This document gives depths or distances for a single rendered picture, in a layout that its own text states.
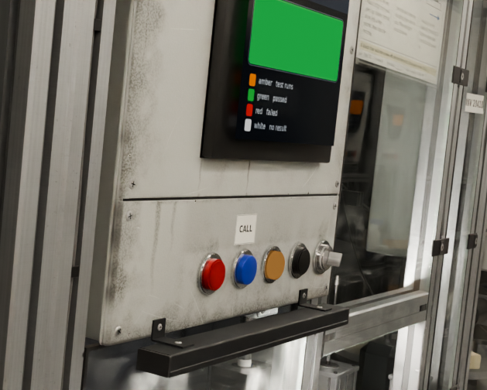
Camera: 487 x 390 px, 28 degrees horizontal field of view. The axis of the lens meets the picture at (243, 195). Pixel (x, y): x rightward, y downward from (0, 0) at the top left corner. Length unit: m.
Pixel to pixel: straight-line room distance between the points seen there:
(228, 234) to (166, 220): 0.11
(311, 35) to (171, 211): 0.26
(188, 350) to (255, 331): 0.12
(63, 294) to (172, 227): 0.14
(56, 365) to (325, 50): 0.45
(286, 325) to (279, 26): 0.30
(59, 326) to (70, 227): 0.08
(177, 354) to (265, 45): 0.30
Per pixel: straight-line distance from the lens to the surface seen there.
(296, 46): 0.98
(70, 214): 0.76
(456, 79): 1.52
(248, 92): 0.90
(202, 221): 0.90
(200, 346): 0.86
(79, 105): 0.76
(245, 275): 0.96
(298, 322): 1.01
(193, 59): 0.86
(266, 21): 0.92
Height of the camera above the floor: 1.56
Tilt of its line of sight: 4 degrees down
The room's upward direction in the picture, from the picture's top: 6 degrees clockwise
